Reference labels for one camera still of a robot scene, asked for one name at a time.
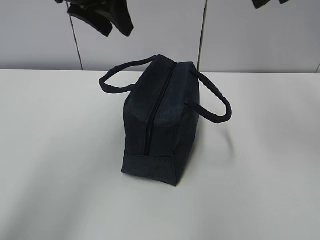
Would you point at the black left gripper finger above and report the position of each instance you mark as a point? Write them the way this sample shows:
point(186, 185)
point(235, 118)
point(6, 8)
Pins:
point(116, 11)
point(90, 17)

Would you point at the dark navy lunch bag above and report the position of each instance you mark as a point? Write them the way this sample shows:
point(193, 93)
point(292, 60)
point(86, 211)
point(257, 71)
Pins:
point(161, 115)

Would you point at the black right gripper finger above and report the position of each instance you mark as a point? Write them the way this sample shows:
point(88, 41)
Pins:
point(283, 1)
point(260, 3)

